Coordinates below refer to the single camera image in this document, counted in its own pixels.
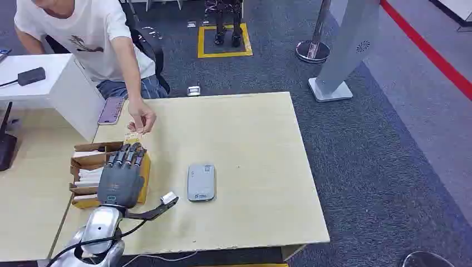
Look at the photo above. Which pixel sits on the black power adapter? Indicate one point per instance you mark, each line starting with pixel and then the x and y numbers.
pixel 31 76

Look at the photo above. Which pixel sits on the smartphone with pink screen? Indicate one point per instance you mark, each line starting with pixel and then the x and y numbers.
pixel 111 110

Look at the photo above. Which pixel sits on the black robot legs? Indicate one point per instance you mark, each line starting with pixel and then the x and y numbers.
pixel 221 22

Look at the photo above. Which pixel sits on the white platform dark edge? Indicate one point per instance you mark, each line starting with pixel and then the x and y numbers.
pixel 459 9

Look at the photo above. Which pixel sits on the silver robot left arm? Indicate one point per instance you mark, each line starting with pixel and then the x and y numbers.
pixel 101 225

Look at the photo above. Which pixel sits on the person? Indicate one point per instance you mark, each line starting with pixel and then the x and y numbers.
pixel 92 44

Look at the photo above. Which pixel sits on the small white floor device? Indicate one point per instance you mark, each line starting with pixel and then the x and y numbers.
pixel 193 90

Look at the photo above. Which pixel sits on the white card stack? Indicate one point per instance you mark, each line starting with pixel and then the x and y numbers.
pixel 88 177
pixel 86 153
pixel 84 197

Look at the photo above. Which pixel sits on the grey card reader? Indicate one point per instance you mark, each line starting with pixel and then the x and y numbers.
pixel 201 182

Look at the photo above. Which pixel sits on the black desktop device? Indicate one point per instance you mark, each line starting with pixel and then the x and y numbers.
pixel 6 147

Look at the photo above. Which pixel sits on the yellowish card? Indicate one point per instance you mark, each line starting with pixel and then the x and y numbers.
pixel 132 138

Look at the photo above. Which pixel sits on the white cabinet box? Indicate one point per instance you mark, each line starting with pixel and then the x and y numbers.
pixel 44 92

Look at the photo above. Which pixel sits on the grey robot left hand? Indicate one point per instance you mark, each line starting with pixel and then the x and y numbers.
pixel 120 182

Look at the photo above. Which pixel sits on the black camera bracket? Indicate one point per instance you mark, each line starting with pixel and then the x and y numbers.
pixel 149 213

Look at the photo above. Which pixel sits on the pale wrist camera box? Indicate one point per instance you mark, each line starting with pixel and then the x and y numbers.
pixel 169 198

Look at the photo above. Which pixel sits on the round dark base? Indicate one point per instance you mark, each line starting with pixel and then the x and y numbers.
pixel 427 259

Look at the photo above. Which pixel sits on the grey kiosk stand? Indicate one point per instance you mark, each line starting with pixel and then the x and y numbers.
pixel 344 44

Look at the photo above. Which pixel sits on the person's hand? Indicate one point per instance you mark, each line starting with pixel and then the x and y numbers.
pixel 142 116

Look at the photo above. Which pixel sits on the dark flat device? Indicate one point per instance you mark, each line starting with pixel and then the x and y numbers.
pixel 3 54

